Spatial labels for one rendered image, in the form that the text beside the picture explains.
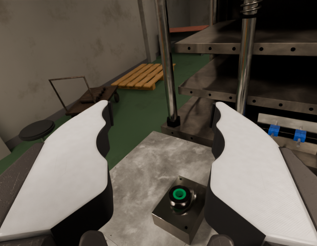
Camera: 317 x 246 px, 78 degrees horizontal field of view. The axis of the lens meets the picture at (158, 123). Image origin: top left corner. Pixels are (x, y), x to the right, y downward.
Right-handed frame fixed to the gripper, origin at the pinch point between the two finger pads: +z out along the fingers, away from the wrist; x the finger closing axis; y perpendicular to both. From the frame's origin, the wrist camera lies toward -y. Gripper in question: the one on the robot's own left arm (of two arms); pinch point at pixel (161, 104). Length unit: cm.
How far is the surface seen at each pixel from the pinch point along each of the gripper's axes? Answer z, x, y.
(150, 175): 56, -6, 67
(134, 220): 33, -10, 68
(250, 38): 78, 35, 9
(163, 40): 98, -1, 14
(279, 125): 71, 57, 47
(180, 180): 45, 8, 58
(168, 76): 98, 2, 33
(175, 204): 32, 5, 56
